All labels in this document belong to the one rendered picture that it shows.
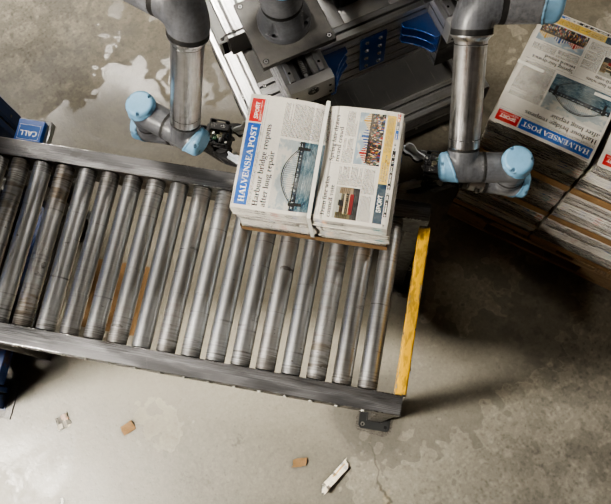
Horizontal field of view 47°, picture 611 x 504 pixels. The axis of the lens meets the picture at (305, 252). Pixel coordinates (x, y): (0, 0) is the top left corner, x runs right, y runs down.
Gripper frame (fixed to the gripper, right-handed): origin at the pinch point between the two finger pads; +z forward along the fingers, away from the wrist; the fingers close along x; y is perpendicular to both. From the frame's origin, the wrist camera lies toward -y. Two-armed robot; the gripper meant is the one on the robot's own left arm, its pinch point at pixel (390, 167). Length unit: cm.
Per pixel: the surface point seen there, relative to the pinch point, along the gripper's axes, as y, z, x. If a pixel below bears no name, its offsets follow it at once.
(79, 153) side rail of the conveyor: 0, 84, 9
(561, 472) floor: -79, -74, 70
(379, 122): 24.1, 4.3, -1.4
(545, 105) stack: 2.2, -37.7, -22.6
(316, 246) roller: -0.2, 15.7, 24.3
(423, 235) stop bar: 1.9, -10.9, 17.7
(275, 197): 23.0, 25.2, 20.1
